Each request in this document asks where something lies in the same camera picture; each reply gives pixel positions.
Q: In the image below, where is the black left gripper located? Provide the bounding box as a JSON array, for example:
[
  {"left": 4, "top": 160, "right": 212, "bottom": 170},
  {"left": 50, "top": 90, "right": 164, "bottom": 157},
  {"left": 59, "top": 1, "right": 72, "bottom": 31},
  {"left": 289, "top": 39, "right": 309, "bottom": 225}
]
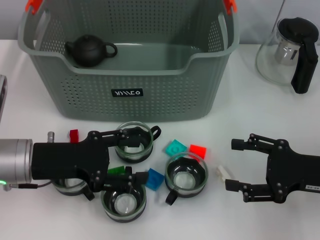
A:
[{"left": 32, "top": 126, "right": 150, "bottom": 193}]

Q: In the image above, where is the glass pitcher black handle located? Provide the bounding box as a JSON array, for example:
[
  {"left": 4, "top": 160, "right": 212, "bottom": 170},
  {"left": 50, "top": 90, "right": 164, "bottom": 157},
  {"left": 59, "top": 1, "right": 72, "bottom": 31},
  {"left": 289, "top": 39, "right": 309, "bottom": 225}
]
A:
[{"left": 255, "top": 16, "right": 320, "bottom": 95}]

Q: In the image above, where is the blue square block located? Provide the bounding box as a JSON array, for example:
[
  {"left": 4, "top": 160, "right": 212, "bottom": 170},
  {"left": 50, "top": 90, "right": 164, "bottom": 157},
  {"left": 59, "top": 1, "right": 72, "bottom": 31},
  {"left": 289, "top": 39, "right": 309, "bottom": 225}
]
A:
[{"left": 146, "top": 167, "right": 165, "bottom": 192}]

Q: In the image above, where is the black clay teapot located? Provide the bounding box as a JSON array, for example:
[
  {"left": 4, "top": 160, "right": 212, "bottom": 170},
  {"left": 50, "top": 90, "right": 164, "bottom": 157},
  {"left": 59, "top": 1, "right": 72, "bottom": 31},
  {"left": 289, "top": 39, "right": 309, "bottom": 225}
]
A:
[{"left": 65, "top": 34, "right": 118, "bottom": 68}]

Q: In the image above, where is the white plastic block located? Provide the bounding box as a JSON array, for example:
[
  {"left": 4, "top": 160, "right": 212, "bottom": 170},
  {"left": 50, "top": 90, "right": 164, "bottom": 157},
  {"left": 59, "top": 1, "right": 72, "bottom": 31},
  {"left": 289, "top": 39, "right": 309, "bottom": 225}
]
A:
[{"left": 216, "top": 164, "right": 232, "bottom": 182}]

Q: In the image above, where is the teal square block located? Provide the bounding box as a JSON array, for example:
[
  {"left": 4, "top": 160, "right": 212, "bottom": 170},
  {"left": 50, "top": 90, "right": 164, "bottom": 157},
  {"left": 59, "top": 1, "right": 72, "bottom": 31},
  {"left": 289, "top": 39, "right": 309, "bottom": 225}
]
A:
[{"left": 164, "top": 139, "right": 188, "bottom": 157}]

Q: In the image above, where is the dark red long block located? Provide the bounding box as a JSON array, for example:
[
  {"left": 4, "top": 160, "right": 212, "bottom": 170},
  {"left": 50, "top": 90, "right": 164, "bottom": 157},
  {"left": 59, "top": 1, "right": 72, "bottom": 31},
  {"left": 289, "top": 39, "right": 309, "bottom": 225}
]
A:
[{"left": 68, "top": 129, "right": 80, "bottom": 144}]

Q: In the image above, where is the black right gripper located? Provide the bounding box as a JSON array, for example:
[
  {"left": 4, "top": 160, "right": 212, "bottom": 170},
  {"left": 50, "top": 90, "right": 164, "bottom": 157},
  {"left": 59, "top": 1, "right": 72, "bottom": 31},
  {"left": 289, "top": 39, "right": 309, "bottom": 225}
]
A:
[{"left": 224, "top": 133, "right": 320, "bottom": 204}]

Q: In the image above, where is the green plastic block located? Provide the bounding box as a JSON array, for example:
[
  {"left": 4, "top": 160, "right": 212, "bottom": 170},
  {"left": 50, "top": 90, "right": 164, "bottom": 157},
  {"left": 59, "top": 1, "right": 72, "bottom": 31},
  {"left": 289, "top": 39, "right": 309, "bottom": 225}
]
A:
[{"left": 107, "top": 165, "right": 126, "bottom": 176}]

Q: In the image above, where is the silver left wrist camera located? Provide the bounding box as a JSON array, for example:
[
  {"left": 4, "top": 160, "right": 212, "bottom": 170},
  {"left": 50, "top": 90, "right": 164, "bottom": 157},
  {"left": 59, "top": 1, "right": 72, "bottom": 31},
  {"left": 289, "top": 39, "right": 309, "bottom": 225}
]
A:
[{"left": 0, "top": 73, "right": 9, "bottom": 121}]

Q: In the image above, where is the glass teacup black sleeve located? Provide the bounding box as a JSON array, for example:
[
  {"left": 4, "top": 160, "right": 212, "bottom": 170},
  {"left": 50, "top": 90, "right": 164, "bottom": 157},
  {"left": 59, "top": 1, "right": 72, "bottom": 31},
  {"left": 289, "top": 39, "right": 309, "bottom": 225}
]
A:
[
  {"left": 51, "top": 174, "right": 96, "bottom": 202},
  {"left": 100, "top": 166, "right": 148, "bottom": 223},
  {"left": 164, "top": 152, "right": 209, "bottom": 206},
  {"left": 114, "top": 121, "right": 162, "bottom": 165}
]

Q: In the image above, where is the grey-green perforated storage bin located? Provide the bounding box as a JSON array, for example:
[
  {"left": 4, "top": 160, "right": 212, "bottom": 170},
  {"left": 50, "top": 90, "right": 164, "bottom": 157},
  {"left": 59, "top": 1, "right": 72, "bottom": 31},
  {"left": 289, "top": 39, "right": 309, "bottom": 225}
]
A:
[{"left": 17, "top": 0, "right": 241, "bottom": 123}]

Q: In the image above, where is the orange-red flat block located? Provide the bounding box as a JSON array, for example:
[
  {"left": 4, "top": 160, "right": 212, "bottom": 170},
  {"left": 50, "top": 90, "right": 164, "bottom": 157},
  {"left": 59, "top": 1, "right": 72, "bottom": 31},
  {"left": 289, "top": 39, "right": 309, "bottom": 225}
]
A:
[{"left": 189, "top": 144, "right": 208, "bottom": 161}]

